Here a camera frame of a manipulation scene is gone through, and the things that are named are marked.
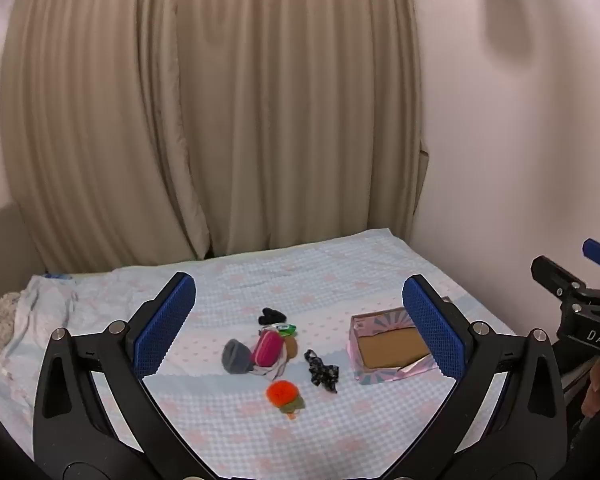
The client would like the beige bed headboard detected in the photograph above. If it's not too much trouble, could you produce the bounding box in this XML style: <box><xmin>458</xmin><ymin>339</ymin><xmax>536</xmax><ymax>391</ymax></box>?
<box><xmin>0</xmin><ymin>202</ymin><xmax>45</xmax><ymax>322</ymax></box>

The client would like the black patterned scrunchie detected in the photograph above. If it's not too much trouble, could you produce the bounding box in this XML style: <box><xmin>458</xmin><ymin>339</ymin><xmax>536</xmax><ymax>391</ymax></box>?
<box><xmin>303</xmin><ymin>349</ymin><xmax>340</xmax><ymax>394</ymax></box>

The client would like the pink cardboard box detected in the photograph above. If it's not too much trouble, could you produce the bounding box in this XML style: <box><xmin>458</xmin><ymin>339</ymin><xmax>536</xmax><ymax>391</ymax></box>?
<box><xmin>347</xmin><ymin>296</ymin><xmax>453</xmax><ymax>387</ymax></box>

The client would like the person's right hand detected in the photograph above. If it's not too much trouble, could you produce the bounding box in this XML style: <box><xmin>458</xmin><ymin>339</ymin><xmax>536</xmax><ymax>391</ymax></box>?
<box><xmin>581</xmin><ymin>359</ymin><xmax>600</xmax><ymax>418</ymax></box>

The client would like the grey knit cloth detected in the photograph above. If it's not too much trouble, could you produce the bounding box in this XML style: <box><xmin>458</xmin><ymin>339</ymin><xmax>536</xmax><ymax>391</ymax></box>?
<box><xmin>222</xmin><ymin>338</ymin><xmax>255</xmax><ymax>376</ymax></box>

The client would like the white cloth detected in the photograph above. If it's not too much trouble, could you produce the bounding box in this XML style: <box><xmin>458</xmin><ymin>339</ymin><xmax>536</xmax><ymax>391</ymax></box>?
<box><xmin>245</xmin><ymin>347</ymin><xmax>289</xmax><ymax>381</ymax></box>

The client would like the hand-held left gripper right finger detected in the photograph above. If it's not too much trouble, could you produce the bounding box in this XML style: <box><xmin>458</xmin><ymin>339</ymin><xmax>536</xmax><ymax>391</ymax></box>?
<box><xmin>380</xmin><ymin>274</ymin><xmax>568</xmax><ymax>480</ymax></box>

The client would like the pink pouch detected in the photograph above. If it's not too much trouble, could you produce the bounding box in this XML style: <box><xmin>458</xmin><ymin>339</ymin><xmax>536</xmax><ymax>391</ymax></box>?
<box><xmin>250</xmin><ymin>329</ymin><xmax>286</xmax><ymax>368</ymax></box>

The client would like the orange plush toy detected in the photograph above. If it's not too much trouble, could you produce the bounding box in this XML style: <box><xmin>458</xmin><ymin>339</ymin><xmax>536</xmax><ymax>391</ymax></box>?
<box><xmin>265</xmin><ymin>380</ymin><xmax>305</xmax><ymax>420</ymax></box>

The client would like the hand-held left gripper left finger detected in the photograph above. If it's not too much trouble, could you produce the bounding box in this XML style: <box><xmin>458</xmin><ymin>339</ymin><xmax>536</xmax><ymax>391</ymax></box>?
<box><xmin>32</xmin><ymin>271</ymin><xmax>217</xmax><ymax>480</ymax></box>

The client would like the beige pleated curtain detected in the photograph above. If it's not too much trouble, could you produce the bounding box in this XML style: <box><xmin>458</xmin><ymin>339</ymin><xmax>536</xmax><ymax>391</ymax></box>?
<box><xmin>0</xmin><ymin>0</ymin><xmax>430</xmax><ymax>273</ymax></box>

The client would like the white crumpled blanket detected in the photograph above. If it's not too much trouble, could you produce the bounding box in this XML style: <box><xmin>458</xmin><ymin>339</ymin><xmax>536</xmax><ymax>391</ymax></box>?
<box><xmin>0</xmin><ymin>274</ymin><xmax>79</xmax><ymax>393</ymax></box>

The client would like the checkered floral bed sheet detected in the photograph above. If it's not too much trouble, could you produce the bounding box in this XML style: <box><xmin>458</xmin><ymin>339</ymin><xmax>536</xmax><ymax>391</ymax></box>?
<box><xmin>0</xmin><ymin>228</ymin><xmax>518</xmax><ymax>480</ymax></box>

